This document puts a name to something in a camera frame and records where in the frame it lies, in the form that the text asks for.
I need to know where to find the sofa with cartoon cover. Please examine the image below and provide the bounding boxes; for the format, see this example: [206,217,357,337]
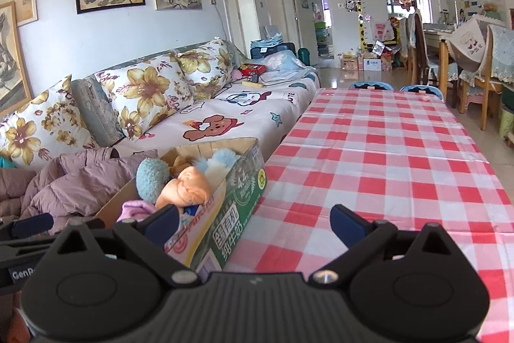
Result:
[0,39,322,223]

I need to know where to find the chair with teal lace cover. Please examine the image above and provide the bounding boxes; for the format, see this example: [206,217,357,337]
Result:
[460,23,514,131]

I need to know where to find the yellow floral cushion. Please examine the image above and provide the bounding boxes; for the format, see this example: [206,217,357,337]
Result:
[0,75,99,169]
[94,53,193,140]
[174,39,237,100]

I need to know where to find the white printed food cover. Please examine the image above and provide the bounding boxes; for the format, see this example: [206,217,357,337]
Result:
[448,15,492,72]

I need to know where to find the giraffe height chart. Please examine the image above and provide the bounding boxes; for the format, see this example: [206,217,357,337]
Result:
[347,0,370,50]

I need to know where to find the chair draped with clothes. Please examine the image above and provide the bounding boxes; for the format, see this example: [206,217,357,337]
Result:
[405,11,432,86]

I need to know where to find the orange-brown plush toy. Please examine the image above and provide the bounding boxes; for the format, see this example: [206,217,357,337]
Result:
[155,154,213,211]

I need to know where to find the grey-green cushion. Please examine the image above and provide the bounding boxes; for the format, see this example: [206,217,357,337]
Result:
[71,78,125,147]

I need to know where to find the pile of cardboard boxes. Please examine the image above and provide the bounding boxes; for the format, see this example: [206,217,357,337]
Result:
[341,50,394,72]

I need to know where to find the white and blue fluffy plush toy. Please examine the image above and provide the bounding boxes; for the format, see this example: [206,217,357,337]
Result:
[193,148,242,177]

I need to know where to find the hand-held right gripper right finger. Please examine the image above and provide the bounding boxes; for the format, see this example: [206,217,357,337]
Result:
[309,204,470,286]

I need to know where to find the red checked tablecloth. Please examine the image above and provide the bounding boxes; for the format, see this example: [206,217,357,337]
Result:
[223,88,514,343]

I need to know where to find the pink plastic stool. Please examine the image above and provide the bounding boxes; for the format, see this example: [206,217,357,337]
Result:
[462,92,488,114]

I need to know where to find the green plastic storage shelf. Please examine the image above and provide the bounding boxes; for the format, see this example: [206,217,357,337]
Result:
[315,22,332,58]

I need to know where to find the light blue bundled bedding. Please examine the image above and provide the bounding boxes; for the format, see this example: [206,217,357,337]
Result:
[251,38,318,76]

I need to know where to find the red box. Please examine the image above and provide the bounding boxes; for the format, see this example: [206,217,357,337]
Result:
[239,64,268,77]

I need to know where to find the teal crochet toy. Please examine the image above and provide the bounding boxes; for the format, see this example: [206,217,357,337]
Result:
[136,157,171,205]

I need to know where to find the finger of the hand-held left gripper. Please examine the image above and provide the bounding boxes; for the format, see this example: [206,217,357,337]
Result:
[54,218,106,235]
[0,212,55,243]

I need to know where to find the pink fleece item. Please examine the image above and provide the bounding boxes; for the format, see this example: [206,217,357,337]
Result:
[116,199,158,224]

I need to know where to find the dark green jug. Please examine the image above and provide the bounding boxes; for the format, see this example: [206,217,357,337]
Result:
[297,48,318,66]

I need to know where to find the wooden dining table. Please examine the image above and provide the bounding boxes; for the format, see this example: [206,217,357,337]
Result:
[423,27,462,111]

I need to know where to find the large wooden framed drawing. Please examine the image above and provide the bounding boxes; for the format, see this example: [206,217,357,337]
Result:
[0,1,33,116]

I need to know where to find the light green trash bin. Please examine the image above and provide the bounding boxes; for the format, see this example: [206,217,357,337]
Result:
[499,106,514,139]

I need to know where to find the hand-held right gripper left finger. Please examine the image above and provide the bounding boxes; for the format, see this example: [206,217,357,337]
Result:
[42,205,200,287]

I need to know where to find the mauve puffer jacket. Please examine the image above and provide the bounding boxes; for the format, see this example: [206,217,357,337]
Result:
[0,146,159,225]

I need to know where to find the printed cardboard box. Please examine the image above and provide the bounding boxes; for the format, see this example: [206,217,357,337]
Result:
[94,137,268,275]

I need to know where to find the blue child chair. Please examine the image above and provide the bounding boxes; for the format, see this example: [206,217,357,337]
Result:
[349,82,394,91]
[399,85,444,98]

